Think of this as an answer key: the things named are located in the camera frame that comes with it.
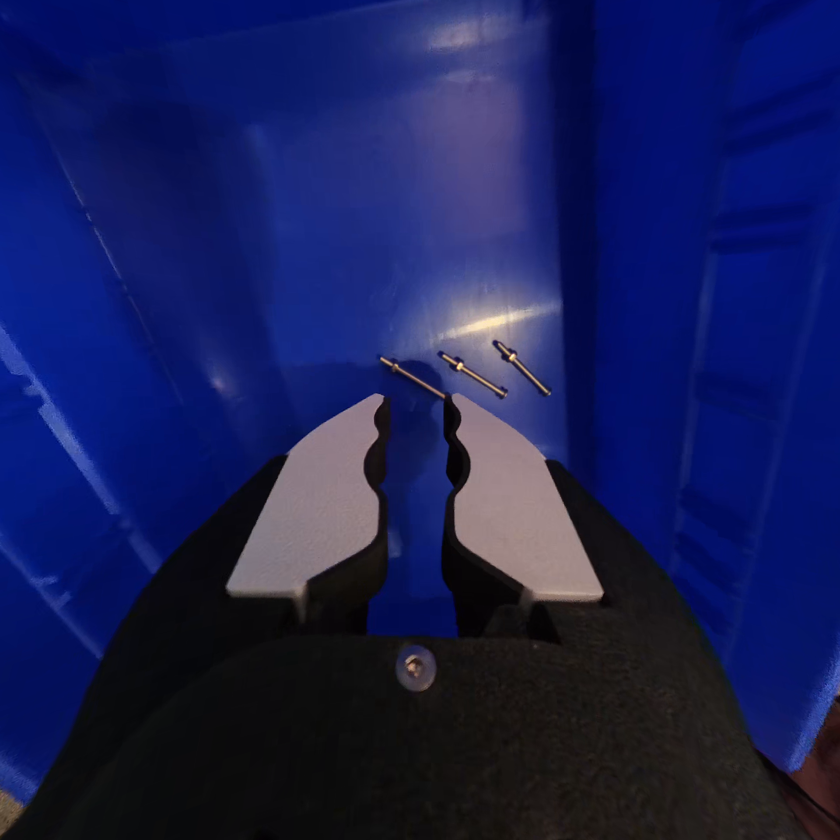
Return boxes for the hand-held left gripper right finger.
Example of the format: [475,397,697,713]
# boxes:
[441,392,606,637]

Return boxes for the thin metal bolt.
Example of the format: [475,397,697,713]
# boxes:
[378,356,448,399]
[493,340,553,397]
[437,352,509,400]

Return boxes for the blue plastic bin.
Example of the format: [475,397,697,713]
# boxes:
[0,0,840,805]

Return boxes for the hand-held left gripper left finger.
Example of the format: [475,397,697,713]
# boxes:
[225,392,392,636]

